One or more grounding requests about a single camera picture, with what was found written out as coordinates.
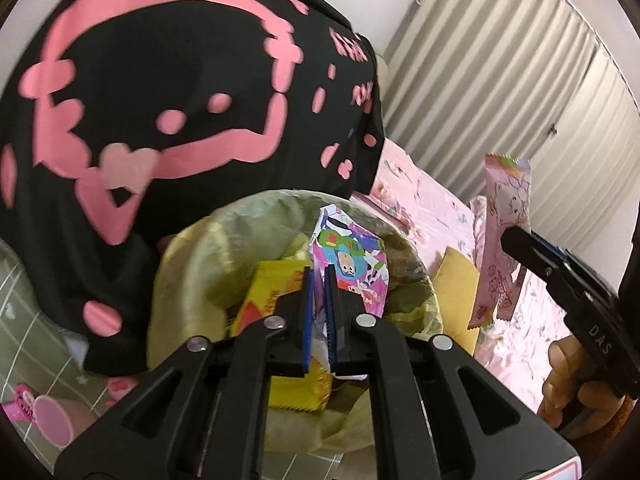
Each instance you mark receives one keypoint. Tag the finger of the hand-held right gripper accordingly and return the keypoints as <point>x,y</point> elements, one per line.
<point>525,250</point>
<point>550,247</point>

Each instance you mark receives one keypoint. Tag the person's right forearm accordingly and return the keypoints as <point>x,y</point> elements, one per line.
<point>629,412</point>

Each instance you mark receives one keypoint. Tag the light pink cup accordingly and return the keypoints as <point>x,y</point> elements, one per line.
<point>52,420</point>

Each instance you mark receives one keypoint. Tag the long pink cartoon packet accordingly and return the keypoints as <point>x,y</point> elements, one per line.
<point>505,210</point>

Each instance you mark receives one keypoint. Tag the colourful cartoon packet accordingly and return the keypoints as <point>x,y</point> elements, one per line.
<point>350,260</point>

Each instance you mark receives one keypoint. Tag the pink printed bedsheet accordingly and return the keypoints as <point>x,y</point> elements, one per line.
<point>425,210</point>

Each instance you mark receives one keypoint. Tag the yellow snack packet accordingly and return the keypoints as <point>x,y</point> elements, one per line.
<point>265,295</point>

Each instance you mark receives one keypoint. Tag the bin with yellow bag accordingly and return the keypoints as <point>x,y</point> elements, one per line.
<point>200,260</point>

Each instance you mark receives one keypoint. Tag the black cloth with pink print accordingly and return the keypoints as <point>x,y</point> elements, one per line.
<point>175,35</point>

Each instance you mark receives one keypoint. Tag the striped beige curtain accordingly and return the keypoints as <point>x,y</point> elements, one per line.
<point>500,60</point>

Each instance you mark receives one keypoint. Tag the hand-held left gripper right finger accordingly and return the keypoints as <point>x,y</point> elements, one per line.
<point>330,320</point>

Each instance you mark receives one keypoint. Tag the person's right hand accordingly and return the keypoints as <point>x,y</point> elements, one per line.
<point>560,375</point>

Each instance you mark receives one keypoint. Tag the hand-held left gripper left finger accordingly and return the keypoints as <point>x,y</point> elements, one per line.
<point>307,320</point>

